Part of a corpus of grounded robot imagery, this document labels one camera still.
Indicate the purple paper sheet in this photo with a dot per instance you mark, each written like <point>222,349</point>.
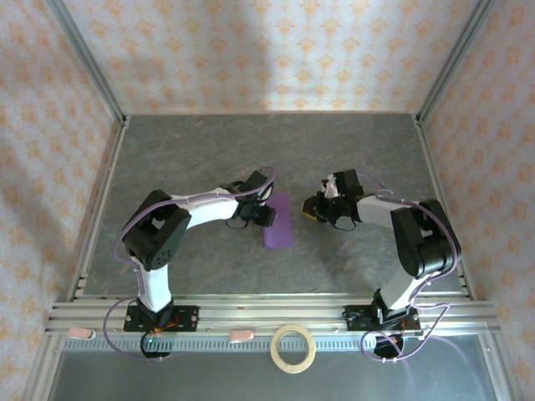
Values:
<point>282,231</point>

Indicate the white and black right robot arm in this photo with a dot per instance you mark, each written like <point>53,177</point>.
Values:
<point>426,242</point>

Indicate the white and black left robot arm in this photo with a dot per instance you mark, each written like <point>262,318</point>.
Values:
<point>154,234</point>

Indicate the grey metal sheet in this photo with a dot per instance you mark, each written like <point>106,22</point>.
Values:
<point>209,380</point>

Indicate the pink plastic clip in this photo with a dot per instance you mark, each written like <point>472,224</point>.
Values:
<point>241,335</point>
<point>79,333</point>

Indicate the beige tape roll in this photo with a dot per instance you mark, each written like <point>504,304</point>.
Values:
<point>273,350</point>

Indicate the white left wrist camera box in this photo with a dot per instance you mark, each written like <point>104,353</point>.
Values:
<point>266,193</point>

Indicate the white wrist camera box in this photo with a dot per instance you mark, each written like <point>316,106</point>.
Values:
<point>330,190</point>
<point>266,193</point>

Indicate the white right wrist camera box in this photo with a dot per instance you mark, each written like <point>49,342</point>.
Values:
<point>330,190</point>

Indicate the aluminium mounting rail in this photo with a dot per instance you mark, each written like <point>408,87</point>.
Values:
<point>271,311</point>

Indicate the aluminium right side rail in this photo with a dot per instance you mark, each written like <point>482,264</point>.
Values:
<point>430,167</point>

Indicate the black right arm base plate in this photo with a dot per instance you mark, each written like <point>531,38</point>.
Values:
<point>355,319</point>

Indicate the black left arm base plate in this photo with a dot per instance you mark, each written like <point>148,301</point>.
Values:
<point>188,318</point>

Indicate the aluminium left side rail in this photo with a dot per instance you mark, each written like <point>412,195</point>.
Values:
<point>99,209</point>

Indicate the aluminium right frame post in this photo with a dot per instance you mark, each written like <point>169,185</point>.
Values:
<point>453,58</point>

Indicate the aluminium frame post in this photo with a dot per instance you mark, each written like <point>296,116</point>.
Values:
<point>453,58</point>
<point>88,58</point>

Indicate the aluminium left frame post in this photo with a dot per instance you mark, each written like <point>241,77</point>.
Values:
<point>88,58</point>

